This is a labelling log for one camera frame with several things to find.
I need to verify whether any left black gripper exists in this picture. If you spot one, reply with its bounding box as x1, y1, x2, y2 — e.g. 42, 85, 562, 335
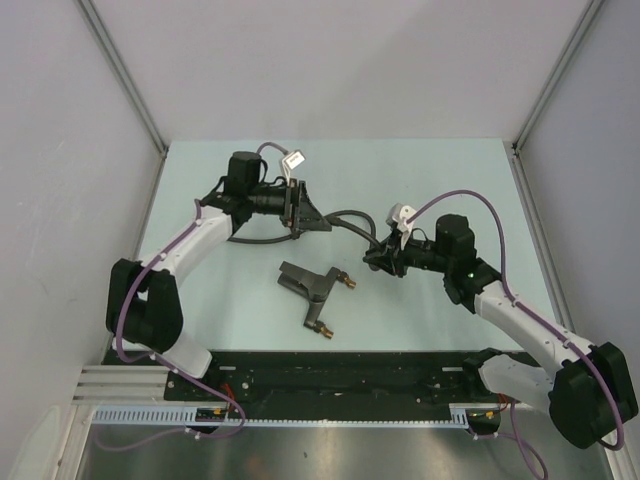
248, 178, 331, 232

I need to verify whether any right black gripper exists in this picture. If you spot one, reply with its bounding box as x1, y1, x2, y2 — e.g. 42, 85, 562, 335
363, 229, 452, 278

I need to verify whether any dark grey flexible hose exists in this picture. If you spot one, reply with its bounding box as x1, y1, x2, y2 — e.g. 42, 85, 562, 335
227, 209, 386, 274

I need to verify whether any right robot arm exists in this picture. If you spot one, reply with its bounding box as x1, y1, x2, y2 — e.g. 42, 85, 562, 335
363, 214, 639, 449

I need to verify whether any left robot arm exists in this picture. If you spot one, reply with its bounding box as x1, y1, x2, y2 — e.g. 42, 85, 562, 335
106, 150, 331, 400

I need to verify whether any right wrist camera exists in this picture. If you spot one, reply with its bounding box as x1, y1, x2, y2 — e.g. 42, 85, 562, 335
386, 203, 416, 249

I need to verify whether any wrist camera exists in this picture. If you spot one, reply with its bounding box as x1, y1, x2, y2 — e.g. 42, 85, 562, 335
279, 150, 306, 183
386, 203, 416, 249

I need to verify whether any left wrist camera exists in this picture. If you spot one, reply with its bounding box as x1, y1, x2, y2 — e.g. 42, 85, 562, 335
279, 150, 306, 183

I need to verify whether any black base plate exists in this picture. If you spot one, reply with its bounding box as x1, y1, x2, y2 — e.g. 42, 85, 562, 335
102, 349, 551, 421

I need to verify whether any slotted cable duct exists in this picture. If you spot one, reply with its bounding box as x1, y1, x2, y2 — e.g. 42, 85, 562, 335
92, 405, 502, 429

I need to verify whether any aluminium frame rail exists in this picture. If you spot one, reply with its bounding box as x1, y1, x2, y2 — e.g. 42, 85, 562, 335
72, 365, 174, 405

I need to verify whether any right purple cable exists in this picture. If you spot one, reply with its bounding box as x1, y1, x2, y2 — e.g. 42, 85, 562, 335
404, 189, 626, 476

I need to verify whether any left aluminium corner post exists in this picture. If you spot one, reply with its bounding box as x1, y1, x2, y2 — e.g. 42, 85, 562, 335
74, 0, 169, 159

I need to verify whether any aluminium corner post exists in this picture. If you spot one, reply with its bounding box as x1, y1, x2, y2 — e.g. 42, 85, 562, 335
511, 0, 608, 156
74, 0, 169, 159

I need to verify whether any right aluminium corner post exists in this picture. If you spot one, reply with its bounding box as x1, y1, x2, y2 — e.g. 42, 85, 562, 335
511, 0, 608, 156

